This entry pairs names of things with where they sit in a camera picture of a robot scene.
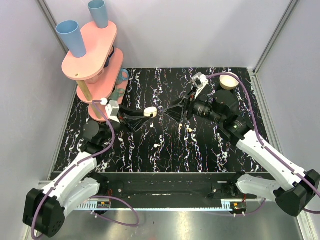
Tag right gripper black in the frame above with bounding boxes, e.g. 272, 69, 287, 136
162, 85, 225, 124

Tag beige earbud charging case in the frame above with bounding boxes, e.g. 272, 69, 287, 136
143, 106, 158, 118

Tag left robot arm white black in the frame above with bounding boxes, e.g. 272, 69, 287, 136
22, 100, 158, 240

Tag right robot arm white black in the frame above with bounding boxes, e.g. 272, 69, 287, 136
164, 90, 320, 217

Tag teal mug on shelf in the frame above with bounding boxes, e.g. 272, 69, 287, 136
108, 87, 126, 101

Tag black marbled table mat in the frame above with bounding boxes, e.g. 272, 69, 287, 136
55, 66, 279, 174

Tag blue mug on shelf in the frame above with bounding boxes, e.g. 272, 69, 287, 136
115, 68, 130, 85

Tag beige wooden bowl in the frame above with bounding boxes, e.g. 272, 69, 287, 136
219, 72, 239, 91

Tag pink three tier shelf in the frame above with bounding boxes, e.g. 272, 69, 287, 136
61, 21, 124, 122

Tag blue cup front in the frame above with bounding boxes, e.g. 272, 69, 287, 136
55, 20, 87, 58

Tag blue cup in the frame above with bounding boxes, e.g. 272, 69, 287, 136
55, 20, 87, 58
88, 0, 109, 29

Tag blue cup rear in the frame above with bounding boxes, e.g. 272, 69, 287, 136
88, 0, 109, 29

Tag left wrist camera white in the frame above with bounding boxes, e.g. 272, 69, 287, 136
104, 100, 120, 123

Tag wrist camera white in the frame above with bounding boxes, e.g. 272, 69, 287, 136
104, 100, 120, 123
191, 72, 209, 99

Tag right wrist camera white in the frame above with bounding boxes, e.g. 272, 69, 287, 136
191, 72, 209, 99

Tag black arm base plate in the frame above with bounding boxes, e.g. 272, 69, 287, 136
102, 172, 244, 211

